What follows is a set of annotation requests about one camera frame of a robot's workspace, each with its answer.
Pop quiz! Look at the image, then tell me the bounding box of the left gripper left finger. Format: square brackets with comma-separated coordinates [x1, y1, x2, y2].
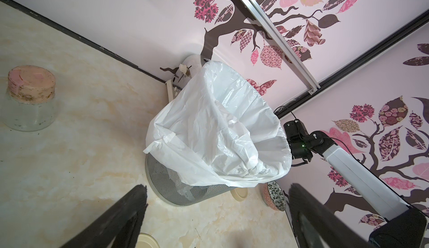
[62, 184, 148, 248]

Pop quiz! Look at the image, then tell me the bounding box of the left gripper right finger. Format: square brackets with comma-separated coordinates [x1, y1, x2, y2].
[289, 183, 372, 248]

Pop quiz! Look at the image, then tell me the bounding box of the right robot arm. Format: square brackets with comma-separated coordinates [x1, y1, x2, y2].
[284, 119, 428, 248]

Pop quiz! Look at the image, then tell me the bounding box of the left glass jar beige lid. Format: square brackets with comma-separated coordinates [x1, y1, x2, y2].
[135, 233, 160, 248]

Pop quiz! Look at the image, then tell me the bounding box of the patterned ceramic bowl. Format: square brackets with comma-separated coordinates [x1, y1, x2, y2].
[262, 181, 286, 212]

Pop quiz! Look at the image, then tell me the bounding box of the grey mesh trash bin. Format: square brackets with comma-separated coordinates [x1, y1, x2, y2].
[145, 154, 234, 207]

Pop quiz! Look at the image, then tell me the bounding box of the white plastic trash bag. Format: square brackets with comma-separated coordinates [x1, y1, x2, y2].
[145, 61, 292, 188]

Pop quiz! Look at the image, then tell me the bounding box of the small bottle with cork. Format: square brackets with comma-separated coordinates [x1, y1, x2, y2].
[1, 65, 57, 132]

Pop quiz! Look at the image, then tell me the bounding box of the mint green toaster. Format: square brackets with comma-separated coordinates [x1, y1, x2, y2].
[160, 54, 210, 102]

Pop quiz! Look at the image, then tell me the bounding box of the aluminium rail back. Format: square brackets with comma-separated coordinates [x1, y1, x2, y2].
[240, 0, 321, 95]

